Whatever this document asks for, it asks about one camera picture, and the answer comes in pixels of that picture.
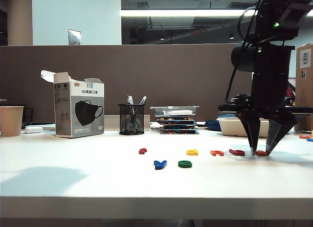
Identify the blue rubber slipper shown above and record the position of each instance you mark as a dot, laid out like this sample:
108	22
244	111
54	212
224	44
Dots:
212	125

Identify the blue letter y magnet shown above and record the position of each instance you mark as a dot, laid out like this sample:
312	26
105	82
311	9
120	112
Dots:
160	164

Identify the white marker pen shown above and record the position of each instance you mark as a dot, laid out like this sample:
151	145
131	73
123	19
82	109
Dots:
177	112

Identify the tall cardboard box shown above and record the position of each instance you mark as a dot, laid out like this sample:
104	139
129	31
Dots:
305	90

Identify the white earbuds case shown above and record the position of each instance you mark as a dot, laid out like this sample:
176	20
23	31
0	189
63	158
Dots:
33	129

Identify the metal wall plate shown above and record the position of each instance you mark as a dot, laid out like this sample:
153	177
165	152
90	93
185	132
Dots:
74	37

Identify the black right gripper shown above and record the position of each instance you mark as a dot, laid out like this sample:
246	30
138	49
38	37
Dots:
269	90

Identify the white flat device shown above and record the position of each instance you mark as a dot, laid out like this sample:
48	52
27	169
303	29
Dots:
49	127

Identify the red letter t magnet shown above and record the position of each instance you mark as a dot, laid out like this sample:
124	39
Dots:
142	151

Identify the black silver pen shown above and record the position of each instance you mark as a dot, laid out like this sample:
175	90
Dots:
143	100
129	99

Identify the red plaid jacket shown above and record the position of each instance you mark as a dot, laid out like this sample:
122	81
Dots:
291	92

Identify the ceiling light strip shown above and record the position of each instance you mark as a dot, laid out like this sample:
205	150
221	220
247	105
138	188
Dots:
183	13

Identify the yellow letter a magnet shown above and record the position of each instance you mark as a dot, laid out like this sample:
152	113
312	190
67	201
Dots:
192	152

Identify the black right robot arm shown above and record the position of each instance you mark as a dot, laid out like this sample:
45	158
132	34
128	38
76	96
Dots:
269	58

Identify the beige pulp bowl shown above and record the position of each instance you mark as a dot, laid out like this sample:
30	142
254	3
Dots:
232	129

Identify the orange letter n magnet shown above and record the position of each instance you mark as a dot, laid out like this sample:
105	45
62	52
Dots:
216	153

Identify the red letter b magnet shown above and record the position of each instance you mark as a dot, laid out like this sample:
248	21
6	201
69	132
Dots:
237	152

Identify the red ceiling sign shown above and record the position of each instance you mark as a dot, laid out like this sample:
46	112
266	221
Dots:
198	32

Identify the brown desk partition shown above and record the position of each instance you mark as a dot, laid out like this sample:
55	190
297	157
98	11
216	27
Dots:
122	77

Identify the orange letter s magnet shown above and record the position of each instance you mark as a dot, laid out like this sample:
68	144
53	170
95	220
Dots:
261	153

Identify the brown paper cup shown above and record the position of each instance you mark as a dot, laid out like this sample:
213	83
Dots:
11	121

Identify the black mesh pen holder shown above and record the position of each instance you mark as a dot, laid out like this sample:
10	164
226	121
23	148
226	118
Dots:
131	119

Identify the grey face mask box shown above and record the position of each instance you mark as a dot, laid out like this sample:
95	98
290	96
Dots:
78	109

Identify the green letter e magnet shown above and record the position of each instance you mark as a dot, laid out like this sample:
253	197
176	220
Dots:
185	164

